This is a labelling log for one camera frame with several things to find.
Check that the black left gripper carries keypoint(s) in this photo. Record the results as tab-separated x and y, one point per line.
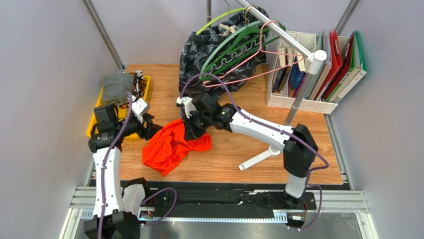
151	128

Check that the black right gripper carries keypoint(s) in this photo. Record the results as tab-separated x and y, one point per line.
193	125

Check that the orange mesh shorts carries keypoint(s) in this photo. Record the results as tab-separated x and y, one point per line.
167	148

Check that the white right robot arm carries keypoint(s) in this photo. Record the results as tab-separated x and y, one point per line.
295	144

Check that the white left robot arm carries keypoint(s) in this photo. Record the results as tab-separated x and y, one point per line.
115	214

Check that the light green hanger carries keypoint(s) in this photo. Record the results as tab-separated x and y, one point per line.
233	49

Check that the dark shark print shorts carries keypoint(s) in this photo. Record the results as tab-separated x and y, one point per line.
194	52

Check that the dark green hanger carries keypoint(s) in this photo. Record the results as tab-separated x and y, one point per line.
228	30

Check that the lime green hanger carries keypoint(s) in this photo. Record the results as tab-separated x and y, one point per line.
218	18

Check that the black orange patterned cloth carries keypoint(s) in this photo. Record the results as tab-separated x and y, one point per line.
137	86

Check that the grey folded cloth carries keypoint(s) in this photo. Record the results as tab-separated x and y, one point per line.
115	88

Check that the white book organizer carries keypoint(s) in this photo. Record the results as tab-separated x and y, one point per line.
277	88

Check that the blue book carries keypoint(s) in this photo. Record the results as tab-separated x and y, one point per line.
297	73

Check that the red folder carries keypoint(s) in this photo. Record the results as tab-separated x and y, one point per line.
336	48

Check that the green folder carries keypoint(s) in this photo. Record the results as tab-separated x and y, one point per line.
352	70

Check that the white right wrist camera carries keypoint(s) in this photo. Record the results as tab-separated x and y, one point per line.
188	106

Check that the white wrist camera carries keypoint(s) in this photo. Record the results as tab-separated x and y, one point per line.
137	108
188	106

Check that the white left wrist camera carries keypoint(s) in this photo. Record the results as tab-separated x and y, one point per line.
137	108

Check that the pink wire hanger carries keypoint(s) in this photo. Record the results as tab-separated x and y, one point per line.
259	58

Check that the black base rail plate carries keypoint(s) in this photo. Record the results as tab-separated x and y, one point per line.
221	200

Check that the silver clothes rack rail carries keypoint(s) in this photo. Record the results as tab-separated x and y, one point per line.
316	59

